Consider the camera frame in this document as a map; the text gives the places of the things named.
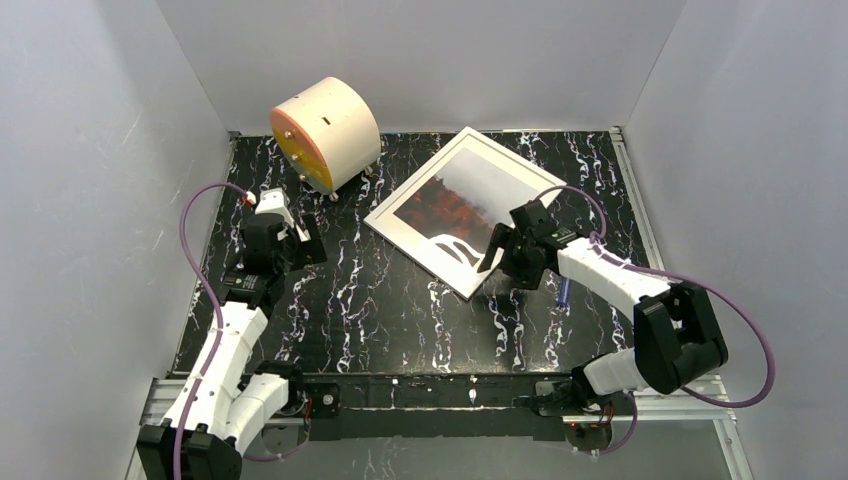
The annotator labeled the white picture frame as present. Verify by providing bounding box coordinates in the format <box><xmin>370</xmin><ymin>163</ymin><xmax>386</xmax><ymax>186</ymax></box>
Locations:
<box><xmin>365</xmin><ymin>127</ymin><xmax>562</xmax><ymax>300</ymax></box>

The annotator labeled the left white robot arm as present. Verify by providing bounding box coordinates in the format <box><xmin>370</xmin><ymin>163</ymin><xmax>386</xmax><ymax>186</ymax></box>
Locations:
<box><xmin>136</xmin><ymin>212</ymin><xmax>327</xmax><ymax>479</ymax></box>

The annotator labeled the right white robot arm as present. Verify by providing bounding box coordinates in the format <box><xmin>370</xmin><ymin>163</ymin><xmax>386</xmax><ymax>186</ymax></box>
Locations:
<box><xmin>480</xmin><ymin>200</ymin><xmax>729</xmax><ymax>403</ymax></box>

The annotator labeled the blue red screwdriver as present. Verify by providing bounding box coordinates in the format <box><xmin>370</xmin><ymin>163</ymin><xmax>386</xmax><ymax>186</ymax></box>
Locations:
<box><xmin>556</xmin><ymin>277</ymin><xmax>571</xmax><ymax>311</ymax></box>

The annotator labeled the cylindrical beige drawer cabinet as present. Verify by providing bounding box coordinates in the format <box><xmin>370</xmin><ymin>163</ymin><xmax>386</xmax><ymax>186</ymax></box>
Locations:
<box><xmin>269</xmin><ymin>77</ymin><xmax>382</xmax><ymax>201</ymax></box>

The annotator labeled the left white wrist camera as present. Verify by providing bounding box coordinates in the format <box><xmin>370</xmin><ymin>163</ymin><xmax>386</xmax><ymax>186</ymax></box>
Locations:
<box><xmin>254</xmin><ymin>188</ymin><xmax>295</xmax><ymax>227</ymax></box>

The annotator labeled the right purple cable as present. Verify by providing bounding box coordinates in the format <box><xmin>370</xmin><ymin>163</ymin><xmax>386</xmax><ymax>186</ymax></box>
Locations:
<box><xmin>533</xmin><ymin>184</ymin><xmax>776</xmax><ymax>458</ymax></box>

